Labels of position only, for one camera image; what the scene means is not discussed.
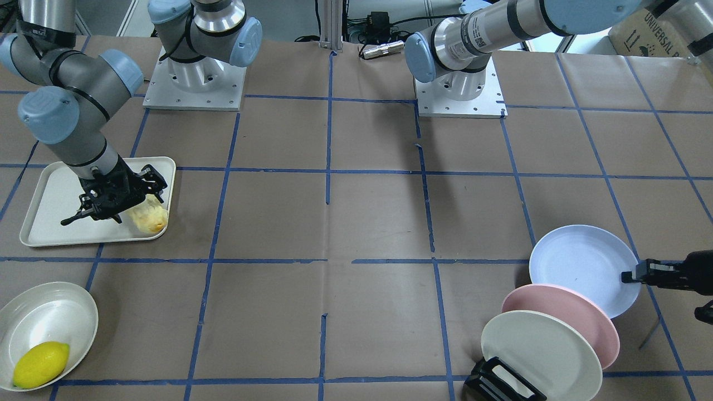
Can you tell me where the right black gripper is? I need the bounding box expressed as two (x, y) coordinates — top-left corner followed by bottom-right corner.
(60, 158), (168, 226)

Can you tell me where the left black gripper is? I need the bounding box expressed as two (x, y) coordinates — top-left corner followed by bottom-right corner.
(621, 250), (713, 325)

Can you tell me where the blue plate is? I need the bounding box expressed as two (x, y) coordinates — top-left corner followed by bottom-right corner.
(528, 225), (641, 318)

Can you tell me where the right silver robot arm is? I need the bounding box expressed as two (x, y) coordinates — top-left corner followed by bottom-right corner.
(2, 1), (263, 226)

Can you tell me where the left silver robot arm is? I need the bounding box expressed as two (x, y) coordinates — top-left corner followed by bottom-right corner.
(405, 1), (711, 318)

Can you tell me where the cream round plate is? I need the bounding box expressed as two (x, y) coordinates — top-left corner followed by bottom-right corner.
(1, 282), (99, 393)

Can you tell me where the pink plate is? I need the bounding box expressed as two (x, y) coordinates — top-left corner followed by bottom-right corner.
(501, 284), (621, 369)

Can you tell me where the cream plate in rack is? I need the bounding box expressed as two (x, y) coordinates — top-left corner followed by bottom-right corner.
(481, 310), (603, 400)

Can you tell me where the cream rectangular tray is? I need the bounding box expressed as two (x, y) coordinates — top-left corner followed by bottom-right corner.
(19, 162), (167, 247)

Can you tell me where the yellow lemon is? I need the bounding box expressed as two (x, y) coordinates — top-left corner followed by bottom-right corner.
(12, 341), (70, 390)

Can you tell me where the black dish rack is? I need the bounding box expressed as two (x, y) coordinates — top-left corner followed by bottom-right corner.
(464, 357), (548, 400)

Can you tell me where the cardboard box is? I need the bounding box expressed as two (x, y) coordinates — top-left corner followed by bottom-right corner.
(608, 9), (692, 58)

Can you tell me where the silver metal cylinder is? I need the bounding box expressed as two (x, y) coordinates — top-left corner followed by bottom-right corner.
(359, 40), (405, 60)

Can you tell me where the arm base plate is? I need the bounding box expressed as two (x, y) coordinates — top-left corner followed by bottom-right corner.
(413, 58), (509, 119)
(143, 58), (247, 111)

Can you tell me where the aluminium frame post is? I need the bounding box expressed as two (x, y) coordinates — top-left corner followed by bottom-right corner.
(316, 1), (348, 54)

